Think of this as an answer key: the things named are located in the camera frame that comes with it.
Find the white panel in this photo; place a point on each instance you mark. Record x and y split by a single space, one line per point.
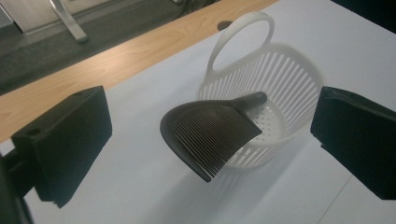
31 12

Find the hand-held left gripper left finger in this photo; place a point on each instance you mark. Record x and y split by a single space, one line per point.
68 140

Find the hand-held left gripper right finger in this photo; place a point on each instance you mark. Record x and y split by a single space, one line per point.
358 133

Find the dark grey slotted scoop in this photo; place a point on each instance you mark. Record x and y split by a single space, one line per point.
205 130

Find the white slotted plastic basket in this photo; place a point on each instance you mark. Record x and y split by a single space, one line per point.
268 120

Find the metal stand leg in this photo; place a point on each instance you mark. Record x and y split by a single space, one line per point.
70 24

